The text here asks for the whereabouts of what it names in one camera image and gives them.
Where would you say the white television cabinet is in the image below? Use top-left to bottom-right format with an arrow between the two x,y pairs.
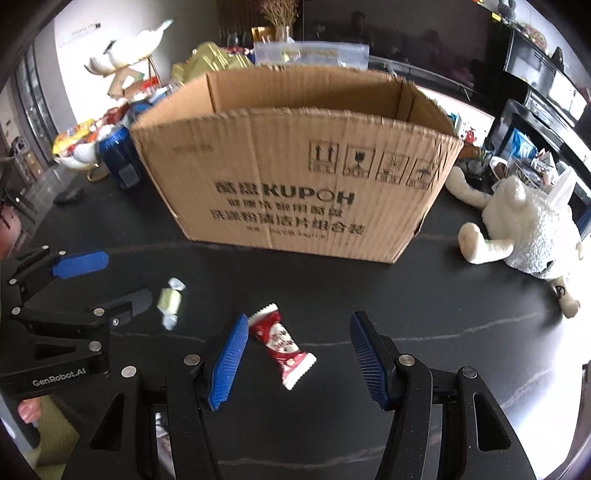
369,69 -> 496,141

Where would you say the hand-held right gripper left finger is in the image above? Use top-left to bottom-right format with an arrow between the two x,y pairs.
68,312 -> 250,480

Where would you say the pale yellow mountain ornament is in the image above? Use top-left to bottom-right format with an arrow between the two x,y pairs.
171,41 -> 253,85

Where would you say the red white snack packet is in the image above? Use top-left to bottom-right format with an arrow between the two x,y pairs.
248,303 -> 318,391

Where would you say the assorted snack pile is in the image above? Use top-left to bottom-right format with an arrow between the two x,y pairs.
52,76 -> 185,155

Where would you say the blue soda can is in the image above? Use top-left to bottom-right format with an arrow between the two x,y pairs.
98,124 -> 148,191

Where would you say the brown cardboard box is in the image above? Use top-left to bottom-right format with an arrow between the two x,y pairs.
130,64 -> 465,265

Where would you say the black television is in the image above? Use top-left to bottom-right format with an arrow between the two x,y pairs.
295,0 -> 511,100

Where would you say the person's left hand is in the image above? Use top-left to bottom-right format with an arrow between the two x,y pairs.
18,398 -> 43,424

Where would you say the clear plastic container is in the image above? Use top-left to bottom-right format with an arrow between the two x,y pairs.
253,40 -> 371,71

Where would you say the blue snack bag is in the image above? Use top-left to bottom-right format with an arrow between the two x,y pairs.
509,128 -> 539,161
130,98 -> 156,121

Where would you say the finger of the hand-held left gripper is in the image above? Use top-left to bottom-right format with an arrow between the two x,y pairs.
10,287 -> 154,329
0,246 -> 110,301

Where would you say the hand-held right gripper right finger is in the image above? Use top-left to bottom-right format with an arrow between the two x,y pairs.
349,311 -> 540,480

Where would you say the yellow snack packet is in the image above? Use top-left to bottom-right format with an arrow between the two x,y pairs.
51,119 -> 96,156

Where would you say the white plush sheep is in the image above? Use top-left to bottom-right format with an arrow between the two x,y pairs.
445,165 -> 585,320

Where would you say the pale green candy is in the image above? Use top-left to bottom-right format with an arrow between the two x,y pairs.
156,277 -> 187,331

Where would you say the black framed glass door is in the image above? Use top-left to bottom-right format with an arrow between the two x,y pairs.
13,45 -> 58,164

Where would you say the white two-tier leaf snack stand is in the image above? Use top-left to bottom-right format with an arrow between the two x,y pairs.
51,19 -> 175,184

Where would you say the dried flower bouquet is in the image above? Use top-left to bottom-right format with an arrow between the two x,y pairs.
260,0 -> 302,41

